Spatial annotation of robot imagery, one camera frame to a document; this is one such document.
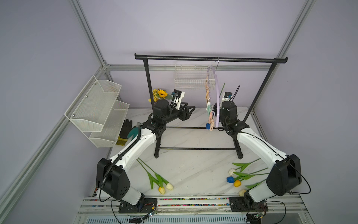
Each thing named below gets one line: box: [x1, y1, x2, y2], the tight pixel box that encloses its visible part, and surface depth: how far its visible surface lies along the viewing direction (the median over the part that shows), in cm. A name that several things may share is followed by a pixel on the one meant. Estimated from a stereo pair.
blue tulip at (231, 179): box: [226, 172, 270, 183], surface depth 84 cm
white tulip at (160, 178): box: [137, 157, 174, 191], surface depth 82 cm
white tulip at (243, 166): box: [228, 158, 261, 176], surface depth 88 cm
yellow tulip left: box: [136, 158, 166, 195], surface depth 82 cm
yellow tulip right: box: [233, 180, 242, 188], surface depth 81 cm
